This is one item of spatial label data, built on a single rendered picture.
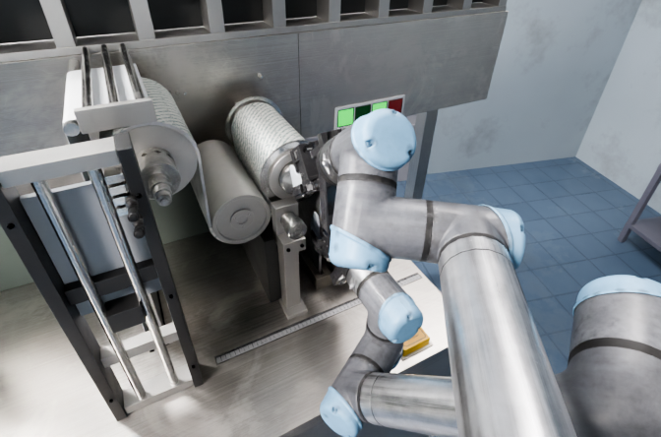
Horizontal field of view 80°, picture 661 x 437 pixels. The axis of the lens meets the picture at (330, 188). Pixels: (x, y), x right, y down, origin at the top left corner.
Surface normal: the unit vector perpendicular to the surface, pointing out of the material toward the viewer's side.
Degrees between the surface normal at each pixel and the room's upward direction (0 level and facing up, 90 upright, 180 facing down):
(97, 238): 90
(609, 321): 35
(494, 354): 25
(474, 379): 51
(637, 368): 16
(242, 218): 90
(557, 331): 0
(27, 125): 90
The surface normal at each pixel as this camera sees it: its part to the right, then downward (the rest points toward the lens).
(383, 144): 0.37, -0.14
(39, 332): 0.02, -0.82
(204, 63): 0.46, 0.51
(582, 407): -0.59, -0.51
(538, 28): 0.23, 0.55
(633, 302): -0.21, -0.87
